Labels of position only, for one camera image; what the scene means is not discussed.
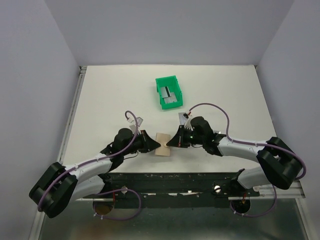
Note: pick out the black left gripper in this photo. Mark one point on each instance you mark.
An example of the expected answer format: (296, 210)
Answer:
(149, 144)

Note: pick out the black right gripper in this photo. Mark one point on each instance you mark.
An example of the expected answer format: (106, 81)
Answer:
(178, 140)

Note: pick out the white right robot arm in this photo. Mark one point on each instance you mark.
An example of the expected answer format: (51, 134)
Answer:
(278, 165)

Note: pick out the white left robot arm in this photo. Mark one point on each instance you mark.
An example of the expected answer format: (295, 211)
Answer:
(59, 184)

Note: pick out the silver card on table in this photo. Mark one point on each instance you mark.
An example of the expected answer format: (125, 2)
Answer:
(182, 117)

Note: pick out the green plastic bin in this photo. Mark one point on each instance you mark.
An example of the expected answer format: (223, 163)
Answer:
(173, 84)

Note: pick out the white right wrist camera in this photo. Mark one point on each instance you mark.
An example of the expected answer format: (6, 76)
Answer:
(187, 120)

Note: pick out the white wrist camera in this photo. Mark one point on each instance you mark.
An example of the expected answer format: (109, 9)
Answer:
(135, 121)
(187, 120)

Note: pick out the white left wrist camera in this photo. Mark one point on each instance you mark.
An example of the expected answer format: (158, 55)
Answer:
(135, 121)

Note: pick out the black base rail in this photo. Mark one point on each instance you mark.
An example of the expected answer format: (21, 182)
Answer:
(170, 190)

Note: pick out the aluminium frame rail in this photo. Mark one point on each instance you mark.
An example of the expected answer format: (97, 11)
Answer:
(266, 192)

